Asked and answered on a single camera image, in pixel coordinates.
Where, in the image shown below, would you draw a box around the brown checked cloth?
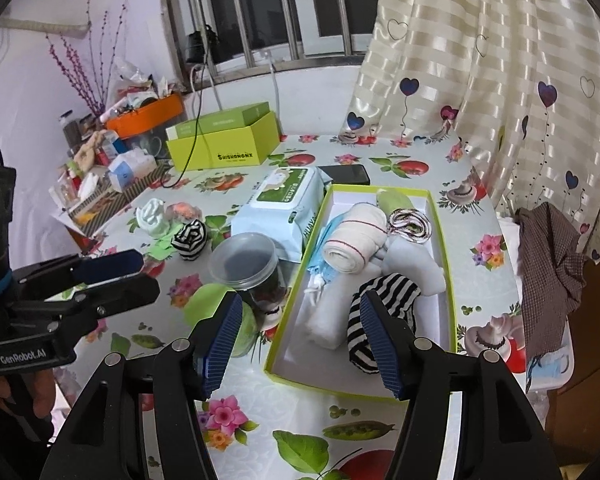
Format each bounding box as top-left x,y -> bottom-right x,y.
517,203 -> 586,361

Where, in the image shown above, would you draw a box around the purple flower branches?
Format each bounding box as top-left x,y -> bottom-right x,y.
47,0 -> 131,118

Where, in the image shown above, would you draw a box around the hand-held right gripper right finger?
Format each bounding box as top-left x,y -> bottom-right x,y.
358,290 -> 563,480

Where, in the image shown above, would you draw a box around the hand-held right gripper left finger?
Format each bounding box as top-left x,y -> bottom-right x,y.
40,291 -> 245,480

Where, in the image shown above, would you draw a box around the neon green cloth piece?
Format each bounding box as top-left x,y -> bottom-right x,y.
141,239 -> 175,261

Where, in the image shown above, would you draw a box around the blue face mask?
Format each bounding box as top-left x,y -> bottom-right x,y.
526,350 -> 573,391
307,215 -> 348,291

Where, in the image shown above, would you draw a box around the orange storage box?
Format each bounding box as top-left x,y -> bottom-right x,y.
105,94 -> 186,141

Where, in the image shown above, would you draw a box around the white blue tissue pack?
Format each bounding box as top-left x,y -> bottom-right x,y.
107,154 -> 158,193

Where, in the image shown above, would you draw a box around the black white striped sock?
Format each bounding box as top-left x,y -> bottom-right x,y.
346,272 -> 422,376
171,219 -> 209,262

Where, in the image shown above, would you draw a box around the black power adapter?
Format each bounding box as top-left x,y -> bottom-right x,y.
186,25 -> 216,63

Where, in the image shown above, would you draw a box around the barred window frame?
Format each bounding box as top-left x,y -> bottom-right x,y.
157,0 -> 381,81

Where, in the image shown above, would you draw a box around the lime green printed cardboard box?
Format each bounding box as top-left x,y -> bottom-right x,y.
166,110 -> 281,172

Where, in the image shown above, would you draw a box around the clear plastic jar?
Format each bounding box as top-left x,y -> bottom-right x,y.
208,232 -> 287,321

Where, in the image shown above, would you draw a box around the dark striped tray box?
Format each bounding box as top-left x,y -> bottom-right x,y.
55,165 -> 173,238

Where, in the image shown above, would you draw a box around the green plastic container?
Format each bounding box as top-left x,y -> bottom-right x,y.
182,283 -> 258,358

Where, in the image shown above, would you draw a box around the black cable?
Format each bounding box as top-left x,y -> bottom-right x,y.
172,35 -> 213,188

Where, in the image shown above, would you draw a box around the black phone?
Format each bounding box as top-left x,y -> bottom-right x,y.
317,164 -> 371,187

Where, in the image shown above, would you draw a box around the pink sock roll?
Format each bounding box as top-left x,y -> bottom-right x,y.
322,203 -> 388,275

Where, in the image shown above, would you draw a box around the pale green box lid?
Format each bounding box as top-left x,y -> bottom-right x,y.
166,102 -> 272,141

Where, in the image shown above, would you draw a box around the clear plastic bag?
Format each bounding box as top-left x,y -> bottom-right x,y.
111,57 -> 151,93

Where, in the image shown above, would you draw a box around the person's left hand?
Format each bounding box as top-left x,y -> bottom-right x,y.
0,367 -> 56,418

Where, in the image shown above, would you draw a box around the wet wipes pack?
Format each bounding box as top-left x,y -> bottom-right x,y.
231,166 -> 331,263

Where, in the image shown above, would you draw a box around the fruit print tablecloth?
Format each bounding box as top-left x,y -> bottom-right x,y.
45,135 -> 531,480

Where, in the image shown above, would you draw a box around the pale blue white sock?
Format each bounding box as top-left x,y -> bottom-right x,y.
135,197 -> 173,237

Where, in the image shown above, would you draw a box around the green sock roll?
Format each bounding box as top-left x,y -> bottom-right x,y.
376,187 -> 433,241

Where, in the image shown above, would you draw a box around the cream heart print curtain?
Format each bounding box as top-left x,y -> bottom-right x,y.
337,0 -> 600,261

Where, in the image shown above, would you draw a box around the white wall pipe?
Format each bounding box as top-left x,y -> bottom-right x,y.
0,17 -> 93,36

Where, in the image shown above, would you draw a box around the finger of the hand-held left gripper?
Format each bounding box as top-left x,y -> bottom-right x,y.
12,250 -> 143,297
15,274 -> 161,343

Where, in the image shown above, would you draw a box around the white cable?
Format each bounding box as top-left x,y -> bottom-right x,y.
190,62 -> 222,111
267,52 -> 283,136

